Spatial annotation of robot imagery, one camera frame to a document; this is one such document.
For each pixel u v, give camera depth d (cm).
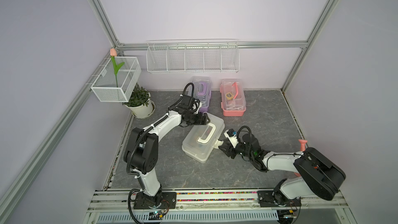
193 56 99
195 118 80
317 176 44
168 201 74
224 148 81
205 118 82
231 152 76
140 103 93
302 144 81
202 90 105
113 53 84
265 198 74
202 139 82
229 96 108
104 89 73
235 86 102
